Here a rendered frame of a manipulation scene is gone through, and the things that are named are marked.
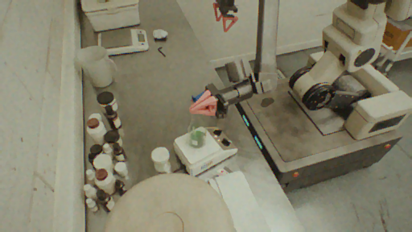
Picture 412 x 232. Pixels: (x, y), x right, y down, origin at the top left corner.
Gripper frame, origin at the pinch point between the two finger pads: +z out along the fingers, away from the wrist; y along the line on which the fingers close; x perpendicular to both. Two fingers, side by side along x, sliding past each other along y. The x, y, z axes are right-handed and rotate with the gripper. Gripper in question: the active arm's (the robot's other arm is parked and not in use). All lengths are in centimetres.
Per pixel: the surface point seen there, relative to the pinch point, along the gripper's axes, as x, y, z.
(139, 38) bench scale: 23, -82, -6
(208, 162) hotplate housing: 20.8, 7.0, -2.2
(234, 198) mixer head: -34, 40, 14
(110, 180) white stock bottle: 19.0, -0.3, 29.0
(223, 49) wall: 82, -127, -90
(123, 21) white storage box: 22, -102, -3
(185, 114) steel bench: 26.0, -21.1, -5.9
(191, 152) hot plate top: 17.2, 3.0, 2.1
